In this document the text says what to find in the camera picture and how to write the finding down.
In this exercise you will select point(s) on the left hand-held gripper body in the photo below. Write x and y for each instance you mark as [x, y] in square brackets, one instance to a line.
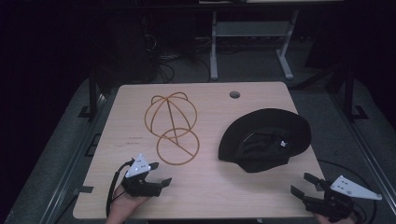
[138, 168]

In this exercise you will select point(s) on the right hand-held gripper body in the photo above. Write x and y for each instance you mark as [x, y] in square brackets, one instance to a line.
[334, 205]

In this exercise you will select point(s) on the black brimmed hat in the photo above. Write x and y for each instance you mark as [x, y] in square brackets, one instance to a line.
[289, 124]

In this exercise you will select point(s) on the person's right hand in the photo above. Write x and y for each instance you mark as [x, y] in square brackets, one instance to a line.
[337, 221]

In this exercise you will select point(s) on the person's left hand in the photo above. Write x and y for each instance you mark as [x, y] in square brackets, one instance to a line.
[123, 205]

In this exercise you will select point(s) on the white metal stand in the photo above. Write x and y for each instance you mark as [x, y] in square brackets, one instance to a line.
[253, 29]

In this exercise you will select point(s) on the grey metal rail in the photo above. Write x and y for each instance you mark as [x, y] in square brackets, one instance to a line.
[73, 161]
[367, 149]

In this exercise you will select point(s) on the black metal post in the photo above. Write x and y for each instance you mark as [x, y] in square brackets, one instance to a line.
[92, 93]
[349, 93]

